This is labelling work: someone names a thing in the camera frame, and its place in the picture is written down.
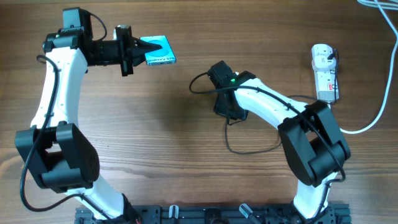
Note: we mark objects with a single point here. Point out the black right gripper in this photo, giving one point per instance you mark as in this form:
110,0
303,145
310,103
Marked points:
218,108

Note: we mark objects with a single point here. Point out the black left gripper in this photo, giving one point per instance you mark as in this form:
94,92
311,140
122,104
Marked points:
127,49

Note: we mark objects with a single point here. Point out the blue Galaxy smartphone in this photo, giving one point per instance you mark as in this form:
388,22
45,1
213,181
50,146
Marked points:
162,56

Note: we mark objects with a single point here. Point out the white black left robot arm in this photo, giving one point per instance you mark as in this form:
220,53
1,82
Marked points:
55,152

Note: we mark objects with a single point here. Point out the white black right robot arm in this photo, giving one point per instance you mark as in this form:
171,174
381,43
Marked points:
313,144

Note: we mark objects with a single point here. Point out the white USB charger plug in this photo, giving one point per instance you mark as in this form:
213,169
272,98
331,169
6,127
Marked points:
322,63

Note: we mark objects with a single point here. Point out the white power strip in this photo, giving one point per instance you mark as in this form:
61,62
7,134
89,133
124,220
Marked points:
326,83

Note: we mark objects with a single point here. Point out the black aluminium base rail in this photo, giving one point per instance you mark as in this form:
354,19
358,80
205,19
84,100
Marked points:
271,213

